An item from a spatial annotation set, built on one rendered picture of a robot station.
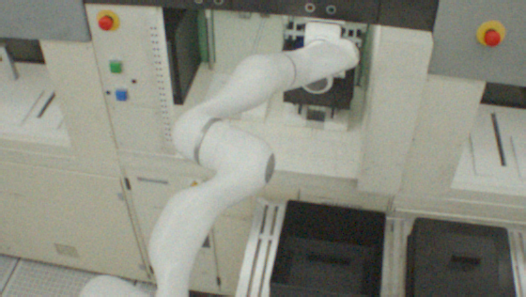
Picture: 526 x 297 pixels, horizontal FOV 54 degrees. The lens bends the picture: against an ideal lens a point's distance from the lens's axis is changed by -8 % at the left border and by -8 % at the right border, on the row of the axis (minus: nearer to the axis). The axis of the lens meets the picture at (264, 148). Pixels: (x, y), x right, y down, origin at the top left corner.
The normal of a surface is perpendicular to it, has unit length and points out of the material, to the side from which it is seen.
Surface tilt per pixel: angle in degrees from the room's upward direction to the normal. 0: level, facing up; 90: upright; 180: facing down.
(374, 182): 90
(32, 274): 0
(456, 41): 90
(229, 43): 0
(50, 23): 90
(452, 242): 0
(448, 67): 90
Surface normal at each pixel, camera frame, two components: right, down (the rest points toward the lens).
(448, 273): 0.00, -0.71
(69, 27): -0.16, 0.69
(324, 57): 0.24, -0.07
